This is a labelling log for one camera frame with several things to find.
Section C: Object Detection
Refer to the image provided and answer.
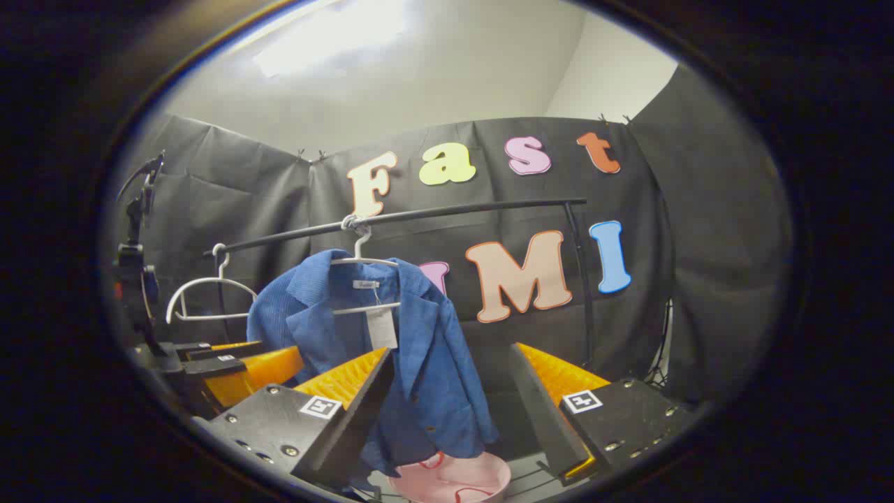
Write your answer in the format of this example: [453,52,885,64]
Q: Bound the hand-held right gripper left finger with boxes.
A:
[192,347,395,490]

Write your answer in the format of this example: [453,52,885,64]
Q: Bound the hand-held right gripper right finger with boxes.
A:
[508,342,692,488]

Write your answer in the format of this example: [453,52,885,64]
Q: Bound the pink laundry hamper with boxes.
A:
[388,451,512,503]

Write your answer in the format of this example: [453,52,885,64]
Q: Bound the blue corduroy jacket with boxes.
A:
[246,249,500,484]

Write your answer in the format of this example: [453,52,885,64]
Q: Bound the white clothes hanger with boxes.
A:
[166,243,259,324]
[330,217,402,316]

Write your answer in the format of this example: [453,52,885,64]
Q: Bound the black tripod stand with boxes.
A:
[643,300,677,390]

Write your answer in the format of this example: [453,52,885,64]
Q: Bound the black garment rack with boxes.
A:
[203,198,598,371]

